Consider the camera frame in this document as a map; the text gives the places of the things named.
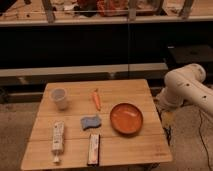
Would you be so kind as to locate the blue sponge cloth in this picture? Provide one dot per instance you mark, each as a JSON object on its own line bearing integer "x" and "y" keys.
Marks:
{"x": 90, "y": 122}

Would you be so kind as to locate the orange carrot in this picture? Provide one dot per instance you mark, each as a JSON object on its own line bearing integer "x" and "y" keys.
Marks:
{"x": 96, "y": 99}

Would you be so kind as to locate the flat dark rectangular box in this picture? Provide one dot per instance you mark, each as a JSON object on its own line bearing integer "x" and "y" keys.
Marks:
{"x": 93, "y": 150}

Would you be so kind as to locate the white toothpaste tube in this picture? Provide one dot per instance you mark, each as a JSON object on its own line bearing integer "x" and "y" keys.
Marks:
{"x": 58, "y": 140}

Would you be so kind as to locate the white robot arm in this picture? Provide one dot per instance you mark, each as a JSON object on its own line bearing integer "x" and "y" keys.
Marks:
{"x": 186, "y": 83}

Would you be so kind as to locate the orange ceramic bowl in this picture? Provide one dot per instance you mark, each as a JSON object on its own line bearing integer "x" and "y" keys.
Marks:
{"x": 126, "y": 118}

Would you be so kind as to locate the clear plastic cup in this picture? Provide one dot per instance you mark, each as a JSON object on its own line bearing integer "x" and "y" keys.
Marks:
{"x": 59, "y": 97}

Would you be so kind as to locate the black box on right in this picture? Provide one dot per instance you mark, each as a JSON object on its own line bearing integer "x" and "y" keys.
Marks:
{"x": 183, "y": 55}

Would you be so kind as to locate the red object on shelf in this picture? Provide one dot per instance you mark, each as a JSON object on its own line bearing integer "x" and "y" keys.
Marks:
{"x": 112, "y": 7}

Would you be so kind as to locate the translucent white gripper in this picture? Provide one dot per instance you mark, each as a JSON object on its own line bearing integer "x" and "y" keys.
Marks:
{"x": 167, "y": 119}

